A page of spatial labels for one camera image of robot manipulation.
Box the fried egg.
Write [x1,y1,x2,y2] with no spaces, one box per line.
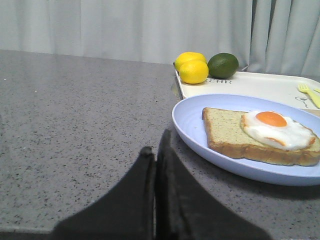
[240,110,317,151]

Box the yellow lemon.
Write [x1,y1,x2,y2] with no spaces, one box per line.
[178,59,209,85]
[174,51,207,71]

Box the yellow plastic fork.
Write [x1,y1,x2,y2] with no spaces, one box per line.
[298,83,320,109]

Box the grey curtain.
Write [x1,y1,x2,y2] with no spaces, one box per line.
[0,0,320,76]

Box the front yellow lemon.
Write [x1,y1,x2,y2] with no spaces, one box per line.
[178,59,209,85]

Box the green lime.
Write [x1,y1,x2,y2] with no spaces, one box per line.
[207,52,239,79]

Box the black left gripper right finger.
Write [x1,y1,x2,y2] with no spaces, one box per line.
[155,129,271,240]

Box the light blue round plate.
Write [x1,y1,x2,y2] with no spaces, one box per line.
[172,93,320,187]

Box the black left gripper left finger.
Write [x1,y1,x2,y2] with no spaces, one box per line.
[52,146,156,240]

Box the bottom bread slice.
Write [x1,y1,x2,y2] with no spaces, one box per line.
[202,107,320,166]

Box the white serving tray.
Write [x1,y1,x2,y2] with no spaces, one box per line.
[175,71,320,111]

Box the rear yellow lemon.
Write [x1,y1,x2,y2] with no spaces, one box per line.
[174,51,207,71]

